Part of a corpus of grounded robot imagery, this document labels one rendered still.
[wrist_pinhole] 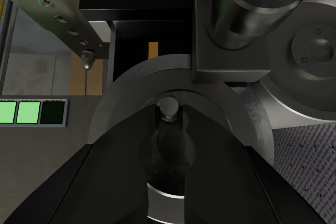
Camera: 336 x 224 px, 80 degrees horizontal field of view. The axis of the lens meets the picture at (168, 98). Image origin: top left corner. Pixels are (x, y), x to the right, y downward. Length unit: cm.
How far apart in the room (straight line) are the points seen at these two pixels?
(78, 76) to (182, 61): 256
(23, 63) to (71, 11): 329
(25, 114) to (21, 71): 306
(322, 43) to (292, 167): 21
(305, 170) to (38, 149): 54
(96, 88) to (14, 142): 203
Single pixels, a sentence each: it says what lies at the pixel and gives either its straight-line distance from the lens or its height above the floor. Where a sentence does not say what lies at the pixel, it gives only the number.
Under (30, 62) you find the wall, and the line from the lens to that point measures 365.
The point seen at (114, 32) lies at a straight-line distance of 20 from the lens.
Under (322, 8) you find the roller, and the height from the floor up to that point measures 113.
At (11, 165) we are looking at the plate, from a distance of 62.
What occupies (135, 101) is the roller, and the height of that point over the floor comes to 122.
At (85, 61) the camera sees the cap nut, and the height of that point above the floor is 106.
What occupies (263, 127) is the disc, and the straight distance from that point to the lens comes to 18.
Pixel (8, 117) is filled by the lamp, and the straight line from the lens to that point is 63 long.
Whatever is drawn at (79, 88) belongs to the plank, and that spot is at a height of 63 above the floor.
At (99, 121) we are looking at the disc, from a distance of 17.
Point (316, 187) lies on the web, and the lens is 34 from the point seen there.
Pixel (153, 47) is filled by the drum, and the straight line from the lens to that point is 186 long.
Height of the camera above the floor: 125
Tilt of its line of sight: 12 degrees down
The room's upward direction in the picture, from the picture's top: 180 degrees counter-clockwise
